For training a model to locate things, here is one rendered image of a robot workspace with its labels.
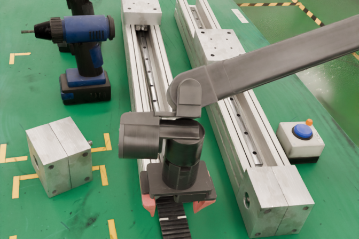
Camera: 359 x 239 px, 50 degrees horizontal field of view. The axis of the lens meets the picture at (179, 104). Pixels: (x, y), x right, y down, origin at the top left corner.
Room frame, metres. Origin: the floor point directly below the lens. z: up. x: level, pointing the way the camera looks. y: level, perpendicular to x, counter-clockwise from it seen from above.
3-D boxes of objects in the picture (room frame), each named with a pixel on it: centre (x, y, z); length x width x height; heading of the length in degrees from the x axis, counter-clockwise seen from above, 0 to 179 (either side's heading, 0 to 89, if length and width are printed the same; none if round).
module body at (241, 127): (0.90, -0.09, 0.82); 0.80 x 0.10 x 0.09; 15
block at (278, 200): (0.47, -0.21, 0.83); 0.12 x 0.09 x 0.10; 105
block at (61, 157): (0.51, 0.21, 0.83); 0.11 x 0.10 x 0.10; 129
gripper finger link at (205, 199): (0.43, -0.04, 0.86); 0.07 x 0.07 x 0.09; 15
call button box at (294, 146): (0.66, -0.27, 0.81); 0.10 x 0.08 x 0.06; 105
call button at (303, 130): (0.66, -0.28, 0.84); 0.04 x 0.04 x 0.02
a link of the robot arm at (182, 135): (0.42, -0.01, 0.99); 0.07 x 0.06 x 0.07; 98
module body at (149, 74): (0.85, 0.10, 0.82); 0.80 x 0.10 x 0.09; 15
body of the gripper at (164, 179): (0.42, -0.02, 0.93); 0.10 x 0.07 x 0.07; 105
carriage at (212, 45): (0.90, -0.09, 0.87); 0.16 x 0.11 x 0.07; 15
